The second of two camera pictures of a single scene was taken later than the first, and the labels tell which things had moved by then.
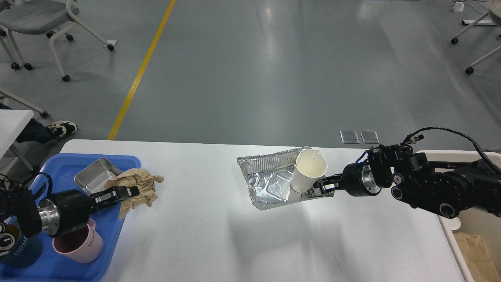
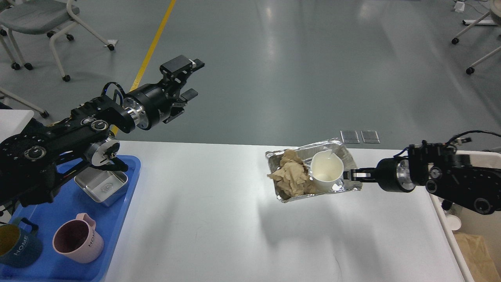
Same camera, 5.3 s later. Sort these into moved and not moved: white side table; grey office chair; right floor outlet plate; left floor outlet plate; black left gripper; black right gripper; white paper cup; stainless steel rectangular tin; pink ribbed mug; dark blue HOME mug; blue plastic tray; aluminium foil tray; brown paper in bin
Moved: black left gripper; white paper cup; black right gripper; aluminium foil tray
Not moved: left floor outlet plate; stainless steel rectangular tin; right floor outlet plate; grey office chair; brown paper in bin; dark blue HOME mug; white side table; blue plastic tray; pink ribbed mug
